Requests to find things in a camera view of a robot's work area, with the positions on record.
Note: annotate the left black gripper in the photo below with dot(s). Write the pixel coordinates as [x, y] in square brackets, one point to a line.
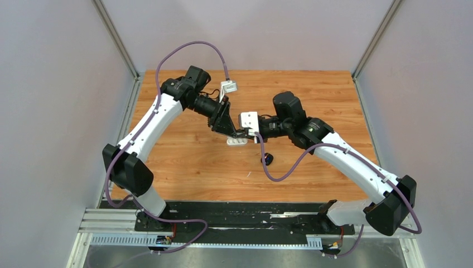
[220, 121]

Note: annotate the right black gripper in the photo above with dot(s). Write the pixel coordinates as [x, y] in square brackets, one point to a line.
[245, 135]

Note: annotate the white earbud charging case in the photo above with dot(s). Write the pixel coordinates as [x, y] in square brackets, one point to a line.
[234, 142]

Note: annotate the black earbud charging case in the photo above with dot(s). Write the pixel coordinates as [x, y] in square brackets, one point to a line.
[267, 158]

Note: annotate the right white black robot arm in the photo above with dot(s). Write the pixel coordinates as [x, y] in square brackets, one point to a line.
[390, 198]

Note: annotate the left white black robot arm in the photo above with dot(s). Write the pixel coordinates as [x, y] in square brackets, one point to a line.
[125, 162]

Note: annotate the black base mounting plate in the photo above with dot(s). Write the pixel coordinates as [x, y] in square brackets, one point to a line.
[252, 223]

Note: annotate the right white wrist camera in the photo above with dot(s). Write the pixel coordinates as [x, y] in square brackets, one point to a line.
[249, 122]

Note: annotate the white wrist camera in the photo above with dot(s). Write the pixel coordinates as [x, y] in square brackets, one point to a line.
[227, 86]
[249, 122]

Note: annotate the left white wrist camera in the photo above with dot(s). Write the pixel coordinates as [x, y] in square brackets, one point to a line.
[227, 86]

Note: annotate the left aluminium frame post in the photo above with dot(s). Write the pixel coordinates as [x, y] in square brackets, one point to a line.
[115, 36]

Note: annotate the aluminium frame post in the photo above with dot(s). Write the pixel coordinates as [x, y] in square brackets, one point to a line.
[378, 34]
[115, 36]

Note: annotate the right aluminium frame post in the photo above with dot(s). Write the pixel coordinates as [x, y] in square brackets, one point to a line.
[378, 34]

